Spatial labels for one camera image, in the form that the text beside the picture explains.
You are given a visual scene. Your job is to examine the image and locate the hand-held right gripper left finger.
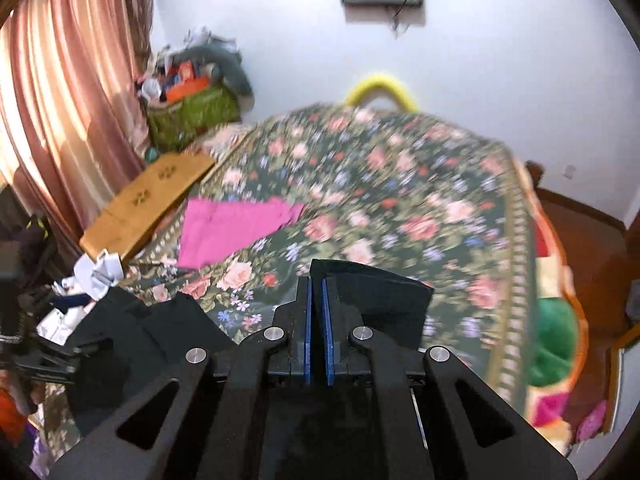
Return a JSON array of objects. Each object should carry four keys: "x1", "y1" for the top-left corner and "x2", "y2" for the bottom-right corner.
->
[{"x1": 47, "y1": 275, "x2": 312, "y2": 480}]

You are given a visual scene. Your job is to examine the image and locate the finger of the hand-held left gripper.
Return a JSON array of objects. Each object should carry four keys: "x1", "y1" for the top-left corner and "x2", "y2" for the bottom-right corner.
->
[{"x1": 10, "y1": 337, "x2": 112, "y2": 387}]

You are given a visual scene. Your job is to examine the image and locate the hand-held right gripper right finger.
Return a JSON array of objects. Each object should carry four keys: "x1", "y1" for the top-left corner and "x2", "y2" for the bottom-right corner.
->
[{"x1": 322, "y1": 278, "x2": 578, "y2": 480}]

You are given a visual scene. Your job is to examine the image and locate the black pants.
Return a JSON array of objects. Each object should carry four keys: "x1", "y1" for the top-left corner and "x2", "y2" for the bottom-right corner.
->
[{"x1": 65, "y1": 259, "x2": 435, "y2": 441}]

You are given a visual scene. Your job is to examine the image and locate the crumpled white paper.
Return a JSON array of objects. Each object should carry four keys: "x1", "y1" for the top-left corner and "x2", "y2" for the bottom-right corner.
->
[{"x1": 73, "y1": 249, "x2": 126, "y2": 297}]

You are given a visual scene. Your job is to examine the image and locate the magenta cloth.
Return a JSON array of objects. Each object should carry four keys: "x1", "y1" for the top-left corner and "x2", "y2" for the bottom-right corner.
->
[{"x1": 176, "y1": 197, "x2": 306, "y2": 270}]

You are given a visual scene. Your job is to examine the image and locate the wooden board with paw cutouts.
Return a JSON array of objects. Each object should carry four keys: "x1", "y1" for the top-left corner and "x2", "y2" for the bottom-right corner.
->
[{"x1": 79, "y1": 152, "x2": 217, "y2": 263}]

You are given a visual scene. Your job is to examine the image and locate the floral bed blanket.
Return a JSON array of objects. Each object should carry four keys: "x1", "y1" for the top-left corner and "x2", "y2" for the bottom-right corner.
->
[{"x1": 40, "y1": 102, "x2": 547, "y2": 461}]

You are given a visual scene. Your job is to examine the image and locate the pink curtain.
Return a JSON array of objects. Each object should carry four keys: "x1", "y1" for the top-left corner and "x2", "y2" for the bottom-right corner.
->
[{"x1": 0, "y1": 0, "x2": 157, "y2": 243}]

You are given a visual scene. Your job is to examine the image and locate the pale floral pillow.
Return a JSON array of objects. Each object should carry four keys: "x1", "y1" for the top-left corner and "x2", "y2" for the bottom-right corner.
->
[{"x1": 189, "y1": 122, "x2": 257, "y2": 162}]

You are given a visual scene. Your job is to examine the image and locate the colourful plush blanket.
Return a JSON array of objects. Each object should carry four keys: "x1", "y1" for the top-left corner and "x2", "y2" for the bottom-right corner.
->
[{"x1": 520, "y1": 200, "x2": 609, "y2": 457}]

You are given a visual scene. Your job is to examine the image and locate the green fabric bag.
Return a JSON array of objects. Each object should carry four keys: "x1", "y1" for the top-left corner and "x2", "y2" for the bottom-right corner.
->
[{"x1": 146, "y1": 85, "x2": 243, "y2": 154}]

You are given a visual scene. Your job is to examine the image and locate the orange box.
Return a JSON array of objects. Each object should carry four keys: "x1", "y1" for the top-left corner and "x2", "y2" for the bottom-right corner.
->
[{"x1": 165, "y1": 76, "x2": 211, "y2": 104}]

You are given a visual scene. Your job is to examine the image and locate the yellow hoop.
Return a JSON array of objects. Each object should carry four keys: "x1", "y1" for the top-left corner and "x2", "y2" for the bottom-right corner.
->
[{"x1": 345, "y1": 74, "x2": 420, "y2": 113}]

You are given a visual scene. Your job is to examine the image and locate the grey cloth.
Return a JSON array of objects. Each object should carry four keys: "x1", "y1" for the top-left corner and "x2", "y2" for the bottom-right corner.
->
[{"x1": 189, "y1": 42, "x2": 254, "y2": 97}]

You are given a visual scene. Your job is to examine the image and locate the black cable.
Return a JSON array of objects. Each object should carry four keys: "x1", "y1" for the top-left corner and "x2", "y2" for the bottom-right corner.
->
[{"x1": 389, "y1": 0, "x2": 424, "y2": 37}]

